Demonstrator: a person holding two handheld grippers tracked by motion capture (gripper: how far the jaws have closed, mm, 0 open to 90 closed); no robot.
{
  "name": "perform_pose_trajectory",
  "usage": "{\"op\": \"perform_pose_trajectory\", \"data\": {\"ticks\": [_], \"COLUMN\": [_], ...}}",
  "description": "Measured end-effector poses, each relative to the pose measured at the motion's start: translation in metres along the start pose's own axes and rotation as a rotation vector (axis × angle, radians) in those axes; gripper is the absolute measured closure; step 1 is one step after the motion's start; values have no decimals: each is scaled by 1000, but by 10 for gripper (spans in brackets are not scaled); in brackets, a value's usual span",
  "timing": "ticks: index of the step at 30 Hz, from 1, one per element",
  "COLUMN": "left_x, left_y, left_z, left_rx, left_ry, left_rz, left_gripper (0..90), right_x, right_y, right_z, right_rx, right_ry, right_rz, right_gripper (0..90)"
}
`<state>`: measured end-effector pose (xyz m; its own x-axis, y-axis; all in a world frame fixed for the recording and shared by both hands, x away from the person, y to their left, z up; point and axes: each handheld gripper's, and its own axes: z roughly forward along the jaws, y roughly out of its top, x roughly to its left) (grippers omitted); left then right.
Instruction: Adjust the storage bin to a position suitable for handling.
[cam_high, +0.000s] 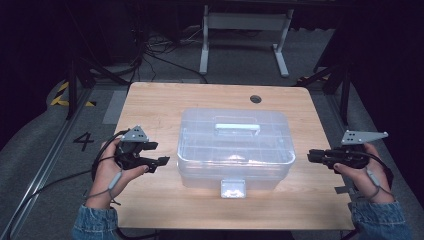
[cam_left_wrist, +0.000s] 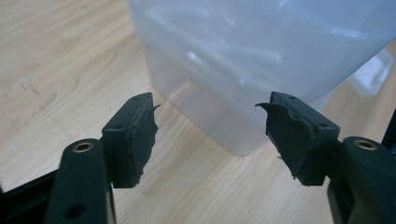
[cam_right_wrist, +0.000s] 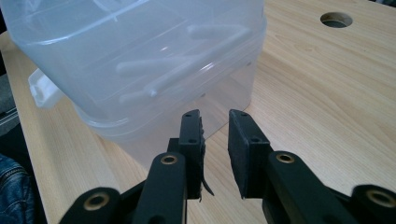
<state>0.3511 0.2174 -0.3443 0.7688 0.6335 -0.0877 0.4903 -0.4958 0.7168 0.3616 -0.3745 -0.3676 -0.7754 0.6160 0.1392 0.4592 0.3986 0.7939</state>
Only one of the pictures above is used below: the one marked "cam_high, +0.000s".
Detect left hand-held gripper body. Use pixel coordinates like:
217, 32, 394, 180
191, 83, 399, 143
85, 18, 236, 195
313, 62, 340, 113
114, 124, 160, 171

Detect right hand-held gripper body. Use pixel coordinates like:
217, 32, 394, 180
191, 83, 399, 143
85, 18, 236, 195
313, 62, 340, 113
332, 129, 390, 170

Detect clear plastic storage box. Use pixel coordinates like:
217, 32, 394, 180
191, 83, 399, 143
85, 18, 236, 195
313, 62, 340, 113
176, 107, 297, 200

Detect person's right hand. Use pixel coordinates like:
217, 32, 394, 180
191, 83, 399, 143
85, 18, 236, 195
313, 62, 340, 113
333, 142, 396, 205

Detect person's left hand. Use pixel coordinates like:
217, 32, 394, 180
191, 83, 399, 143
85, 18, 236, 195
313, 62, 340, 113
85, 137, 150, 210

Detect black metal stand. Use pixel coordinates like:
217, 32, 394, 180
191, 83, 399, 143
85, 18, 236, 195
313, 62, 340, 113
64, 59, 132, 121
295, 61, 353, 127

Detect yellow black floor tape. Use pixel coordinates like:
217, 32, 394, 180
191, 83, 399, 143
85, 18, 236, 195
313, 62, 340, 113
49, 81, 98, 108

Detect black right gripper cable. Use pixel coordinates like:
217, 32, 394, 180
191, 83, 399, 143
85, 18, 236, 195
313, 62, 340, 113
361, 150, 395, 189

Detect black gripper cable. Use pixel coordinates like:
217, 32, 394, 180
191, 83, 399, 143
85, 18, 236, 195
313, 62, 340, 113
361, 150, 395, 189
3, 129, 131, 240

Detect grey right wrist strap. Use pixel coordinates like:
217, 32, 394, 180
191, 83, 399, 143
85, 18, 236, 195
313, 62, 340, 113
364, 166, 395, 201

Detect grey wrist strap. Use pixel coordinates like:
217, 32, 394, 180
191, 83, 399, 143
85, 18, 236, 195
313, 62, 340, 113
364, 166, 395, 201
85, 169, 125, 206

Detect grey left wrist strap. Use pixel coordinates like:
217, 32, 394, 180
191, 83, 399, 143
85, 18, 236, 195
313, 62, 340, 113
85, 169, 125, 206

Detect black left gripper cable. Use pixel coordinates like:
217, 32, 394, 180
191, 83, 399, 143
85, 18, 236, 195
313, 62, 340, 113
3, 129, 131, 240

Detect aluminium floor rail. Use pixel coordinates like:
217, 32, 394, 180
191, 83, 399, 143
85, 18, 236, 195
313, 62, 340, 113
0, 89, 95, 240

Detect black floor cables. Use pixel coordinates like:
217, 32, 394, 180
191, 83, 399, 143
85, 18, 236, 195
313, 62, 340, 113
128, 28, 209, 85

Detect grey metal stand frame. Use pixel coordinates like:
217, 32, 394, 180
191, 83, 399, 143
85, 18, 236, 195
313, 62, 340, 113
198, 4, 295, 79

